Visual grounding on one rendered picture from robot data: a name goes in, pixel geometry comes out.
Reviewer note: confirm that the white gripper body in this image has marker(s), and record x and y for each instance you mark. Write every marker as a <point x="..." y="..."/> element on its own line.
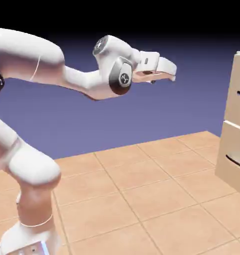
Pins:
<point x="166" y="67"/>

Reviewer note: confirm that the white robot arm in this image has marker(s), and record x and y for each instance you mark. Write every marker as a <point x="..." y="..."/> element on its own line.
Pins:
<point x="28" y="55"/>

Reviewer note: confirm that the light wood cabinet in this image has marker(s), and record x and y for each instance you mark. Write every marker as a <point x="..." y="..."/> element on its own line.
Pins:
<point x="238" y="52"/>

